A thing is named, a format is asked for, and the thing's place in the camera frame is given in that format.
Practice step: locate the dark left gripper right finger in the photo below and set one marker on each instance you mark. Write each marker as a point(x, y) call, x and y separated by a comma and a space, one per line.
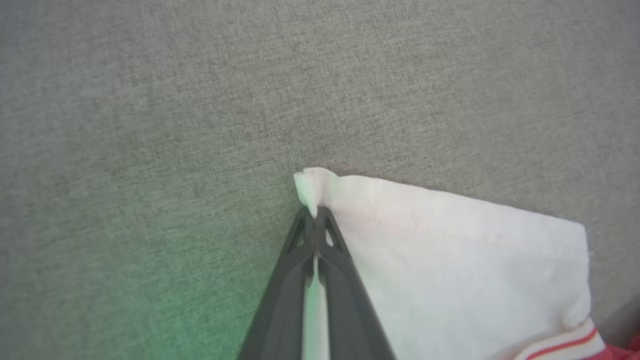
point(350, 320)

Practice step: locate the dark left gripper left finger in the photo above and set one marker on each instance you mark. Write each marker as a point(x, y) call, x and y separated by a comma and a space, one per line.
point(280, 320)

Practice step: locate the red and white jersey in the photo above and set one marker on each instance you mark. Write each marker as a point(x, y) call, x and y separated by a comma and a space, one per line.
point(450, 270)

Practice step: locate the grey fabric sofa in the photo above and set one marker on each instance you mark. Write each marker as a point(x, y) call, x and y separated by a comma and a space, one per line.
point(200, 125)

